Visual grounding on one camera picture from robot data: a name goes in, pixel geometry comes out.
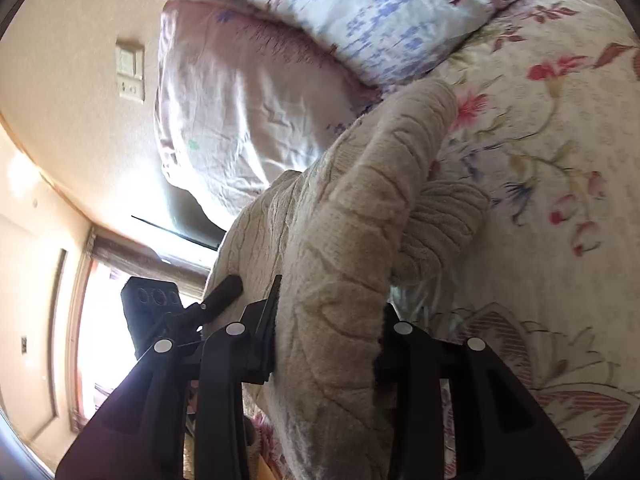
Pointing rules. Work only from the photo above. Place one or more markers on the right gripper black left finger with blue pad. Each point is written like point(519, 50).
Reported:
point(138, 431)

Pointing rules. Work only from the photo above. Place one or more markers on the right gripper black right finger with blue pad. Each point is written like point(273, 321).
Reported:
point(500, 430)

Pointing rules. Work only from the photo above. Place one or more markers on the cream cable-knit sweater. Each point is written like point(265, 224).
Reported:
point(363, 218)

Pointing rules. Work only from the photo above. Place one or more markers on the brown window curtain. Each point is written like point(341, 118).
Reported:
point(141, 261)

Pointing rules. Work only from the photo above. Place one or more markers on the dark glass bedside tabletop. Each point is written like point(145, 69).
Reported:
point(177, 212)

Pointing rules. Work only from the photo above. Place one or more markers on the lower pink print pillow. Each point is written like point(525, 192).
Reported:
point(241, 100)

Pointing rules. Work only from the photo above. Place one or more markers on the floral quilt bedspread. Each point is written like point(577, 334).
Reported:
point(547, 126)

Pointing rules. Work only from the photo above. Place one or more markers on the white wall power socket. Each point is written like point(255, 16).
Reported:
point(130, 88)

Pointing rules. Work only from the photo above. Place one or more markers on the beige wall switch plate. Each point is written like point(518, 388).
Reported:
point(129, 58)

